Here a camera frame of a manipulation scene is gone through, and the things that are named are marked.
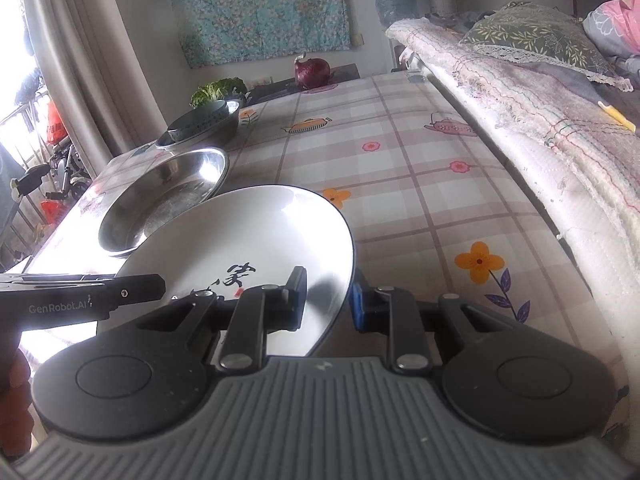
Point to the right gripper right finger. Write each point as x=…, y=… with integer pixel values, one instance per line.
x=393, y=312

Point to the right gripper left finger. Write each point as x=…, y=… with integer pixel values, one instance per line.
x=260, y=310

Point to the white ceramic plate with calligraphy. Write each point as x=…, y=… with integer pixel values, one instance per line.
x=249, y=237

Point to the steel plate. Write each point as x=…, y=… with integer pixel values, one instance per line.
x=161, y=195

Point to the teal ceramic bowl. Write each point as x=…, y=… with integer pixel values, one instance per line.
x=201, y=119

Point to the steel bowl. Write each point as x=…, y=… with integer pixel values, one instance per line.
x=216, y=137

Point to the plaid floral tablecloth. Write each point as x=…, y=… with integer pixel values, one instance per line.
x=430, y=209

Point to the orange bag on wheelchair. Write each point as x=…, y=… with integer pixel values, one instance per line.
x=56, y=131

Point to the green leafy cabbage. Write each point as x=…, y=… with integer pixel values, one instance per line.
x=221, y=89

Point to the red onion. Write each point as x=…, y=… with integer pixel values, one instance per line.
x=311, y=73

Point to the white quilted blanket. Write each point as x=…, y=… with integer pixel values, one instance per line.
x=580, y=163

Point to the beige curtain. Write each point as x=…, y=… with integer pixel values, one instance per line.
x=94, y=77

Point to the green floral pillow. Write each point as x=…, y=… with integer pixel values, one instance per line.
x=527, y=33

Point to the pink grey bedding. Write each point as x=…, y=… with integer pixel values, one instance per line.
x=614, y=29

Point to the teal floral wall cloth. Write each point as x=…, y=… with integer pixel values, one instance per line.
x=216, y=32

